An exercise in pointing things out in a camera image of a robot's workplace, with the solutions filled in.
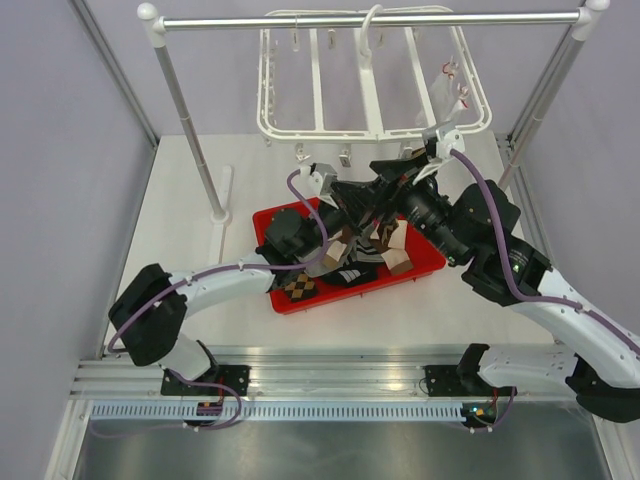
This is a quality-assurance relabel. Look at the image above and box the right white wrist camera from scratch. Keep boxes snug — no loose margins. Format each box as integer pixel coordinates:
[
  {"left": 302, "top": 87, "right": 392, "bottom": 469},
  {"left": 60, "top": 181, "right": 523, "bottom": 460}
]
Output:
[{"left": 413, "top": 121, "right": 466, "bottom": 185}]

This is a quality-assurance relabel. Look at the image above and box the grey striped sock front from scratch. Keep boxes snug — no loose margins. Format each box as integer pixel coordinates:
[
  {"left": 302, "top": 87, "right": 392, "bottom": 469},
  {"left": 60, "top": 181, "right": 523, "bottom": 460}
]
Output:
[{"left": 305, "top": 261, "right": 332, "bottom": 278}]

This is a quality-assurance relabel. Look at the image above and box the brown argyle sock in bin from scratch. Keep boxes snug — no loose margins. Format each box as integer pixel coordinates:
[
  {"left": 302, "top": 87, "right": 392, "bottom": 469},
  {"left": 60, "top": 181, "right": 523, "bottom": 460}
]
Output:
[{"left": 283, "top": 273, "right": 319, "bottom": 303}]

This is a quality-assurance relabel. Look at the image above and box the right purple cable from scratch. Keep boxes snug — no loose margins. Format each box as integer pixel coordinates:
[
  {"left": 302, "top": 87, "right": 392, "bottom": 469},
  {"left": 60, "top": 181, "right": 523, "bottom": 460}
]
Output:
[{"left": 449, "top": 147, "right": 640, "bottom": 359}]

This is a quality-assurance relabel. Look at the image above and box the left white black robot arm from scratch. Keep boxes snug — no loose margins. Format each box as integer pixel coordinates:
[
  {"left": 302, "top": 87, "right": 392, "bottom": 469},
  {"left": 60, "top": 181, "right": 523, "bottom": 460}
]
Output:
[{"left": 108, "top": 178, "right": 398, "bottom": 395}]

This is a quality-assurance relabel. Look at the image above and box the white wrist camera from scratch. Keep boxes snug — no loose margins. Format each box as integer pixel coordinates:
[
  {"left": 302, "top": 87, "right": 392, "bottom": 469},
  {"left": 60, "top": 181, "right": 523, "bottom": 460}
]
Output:
[
  {"left": 413, "top": 121, "right": 466, "bottom": 185},
  {"left": 300, "top": 163, "right": 338, "bottom": 208}
]

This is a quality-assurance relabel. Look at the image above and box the metal clothes rack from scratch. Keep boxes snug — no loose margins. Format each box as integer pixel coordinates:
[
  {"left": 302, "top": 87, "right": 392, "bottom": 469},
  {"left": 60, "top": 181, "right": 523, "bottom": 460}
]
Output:
[{"left": 137, "top": 1, "right": 610, "bottom": 224}]

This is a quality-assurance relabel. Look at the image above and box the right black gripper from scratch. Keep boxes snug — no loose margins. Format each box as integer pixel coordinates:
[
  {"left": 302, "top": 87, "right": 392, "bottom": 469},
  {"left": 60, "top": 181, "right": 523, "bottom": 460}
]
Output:
[{"left": 331, "top": 150, "right": 469, "bottom": 264}]

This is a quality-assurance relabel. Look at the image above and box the red plastic bin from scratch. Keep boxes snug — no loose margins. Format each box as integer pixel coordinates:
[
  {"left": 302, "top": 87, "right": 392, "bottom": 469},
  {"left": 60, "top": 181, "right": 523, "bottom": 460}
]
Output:
[{"left": 269, "top": 226, "right": 445, "bottom": 315}]

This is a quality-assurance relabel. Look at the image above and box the white slotted cable duct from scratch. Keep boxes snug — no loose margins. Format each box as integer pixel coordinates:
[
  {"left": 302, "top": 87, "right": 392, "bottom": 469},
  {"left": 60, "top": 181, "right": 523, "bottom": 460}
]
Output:
[{"left": 90, "top": 401, "right": 466, "bottom": 422}]

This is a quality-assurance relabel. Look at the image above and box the grey striped sock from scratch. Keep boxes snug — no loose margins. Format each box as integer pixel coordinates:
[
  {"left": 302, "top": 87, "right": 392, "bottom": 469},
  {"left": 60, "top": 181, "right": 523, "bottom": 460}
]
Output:
[
  {"left": 350, "top": 229, "right": 384, "bottom": 264},
  {"left": 305, "top": 261, "right": 332, "bottom": 278}
]

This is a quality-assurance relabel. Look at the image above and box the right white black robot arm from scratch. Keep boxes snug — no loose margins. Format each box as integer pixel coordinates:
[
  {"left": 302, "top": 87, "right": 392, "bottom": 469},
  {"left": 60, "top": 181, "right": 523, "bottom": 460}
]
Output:
[{"left": 369, "top": 151, "right": 639, "bottom": 423}]

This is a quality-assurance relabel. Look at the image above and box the white glove with red trim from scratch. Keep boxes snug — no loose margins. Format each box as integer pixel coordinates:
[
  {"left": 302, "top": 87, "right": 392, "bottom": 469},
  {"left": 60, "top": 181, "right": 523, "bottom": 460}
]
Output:
[{"left": 428, "top": 57, "right": 470, "bottom": 124}]

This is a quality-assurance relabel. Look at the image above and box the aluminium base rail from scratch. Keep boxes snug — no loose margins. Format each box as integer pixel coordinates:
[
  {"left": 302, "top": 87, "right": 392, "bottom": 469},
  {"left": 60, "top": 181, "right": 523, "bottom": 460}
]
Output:
[{"left": 69, "top": 344, "right": 576, "bottom": 399}]

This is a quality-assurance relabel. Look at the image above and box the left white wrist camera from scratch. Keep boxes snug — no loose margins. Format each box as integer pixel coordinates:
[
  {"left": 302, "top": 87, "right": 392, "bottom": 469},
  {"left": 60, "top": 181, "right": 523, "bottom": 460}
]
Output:
[{"left": 300, "top": 163, "right": 338, "bottom": 208}]

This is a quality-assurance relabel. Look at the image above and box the purple cable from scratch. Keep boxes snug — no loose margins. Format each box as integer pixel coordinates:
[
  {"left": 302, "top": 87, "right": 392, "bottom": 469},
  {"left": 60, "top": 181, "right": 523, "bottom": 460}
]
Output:
[
  {"left": 449, "top": 147, "right": 640, "bottom": 359},
  {"left": 89, "top": 169, "right": 331, "bottom": 441}
]

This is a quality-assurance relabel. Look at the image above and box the beige brown striped sock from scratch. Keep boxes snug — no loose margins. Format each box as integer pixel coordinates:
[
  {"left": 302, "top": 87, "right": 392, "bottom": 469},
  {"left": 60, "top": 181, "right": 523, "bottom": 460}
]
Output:
[
  {"left": 322, "top": 240, "right": 351, "bottom": 269},
  {"left": 382, "top": 220, "right": 413, "bottom": 276}
]

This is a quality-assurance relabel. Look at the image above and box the black blue sock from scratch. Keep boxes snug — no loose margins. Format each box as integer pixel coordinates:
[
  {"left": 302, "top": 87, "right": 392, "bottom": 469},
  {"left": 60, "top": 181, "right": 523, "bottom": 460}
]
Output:
[{"left": 321, "top": 265, "right": 378, "bottom": 288}]

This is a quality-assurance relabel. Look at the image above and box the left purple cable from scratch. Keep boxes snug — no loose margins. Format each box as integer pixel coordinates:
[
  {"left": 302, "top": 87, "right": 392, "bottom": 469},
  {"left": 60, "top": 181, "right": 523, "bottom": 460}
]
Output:
[{"left": 89, "top": 169, "right": 331, "bottom": 441}]

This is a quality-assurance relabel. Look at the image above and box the grey striped sock back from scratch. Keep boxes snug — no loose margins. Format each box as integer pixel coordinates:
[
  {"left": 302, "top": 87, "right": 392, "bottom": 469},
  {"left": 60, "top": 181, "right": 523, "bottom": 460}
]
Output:
[{"left": 350, "top": 229, "right": 384, "bottom": 264}]

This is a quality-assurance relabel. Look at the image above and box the white clip sock hanger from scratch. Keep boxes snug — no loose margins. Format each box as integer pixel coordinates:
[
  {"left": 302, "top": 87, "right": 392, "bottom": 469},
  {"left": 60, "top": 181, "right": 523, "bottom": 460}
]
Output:
[{"left": 256, "top": 5, "right": 493, "bottom": 161}]

